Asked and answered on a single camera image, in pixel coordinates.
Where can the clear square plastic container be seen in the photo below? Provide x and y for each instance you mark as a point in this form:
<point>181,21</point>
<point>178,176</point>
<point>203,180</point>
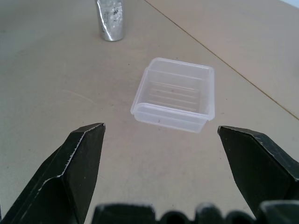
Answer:
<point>174,94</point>

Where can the silver metal cylinder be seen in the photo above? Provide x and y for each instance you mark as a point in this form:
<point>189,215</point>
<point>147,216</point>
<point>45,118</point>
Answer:
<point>111,19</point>

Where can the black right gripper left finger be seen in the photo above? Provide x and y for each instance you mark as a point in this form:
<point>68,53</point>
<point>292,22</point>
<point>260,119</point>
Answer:
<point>70,172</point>

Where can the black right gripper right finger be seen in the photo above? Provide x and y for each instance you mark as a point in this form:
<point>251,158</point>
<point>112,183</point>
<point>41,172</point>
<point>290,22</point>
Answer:
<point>257,168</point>

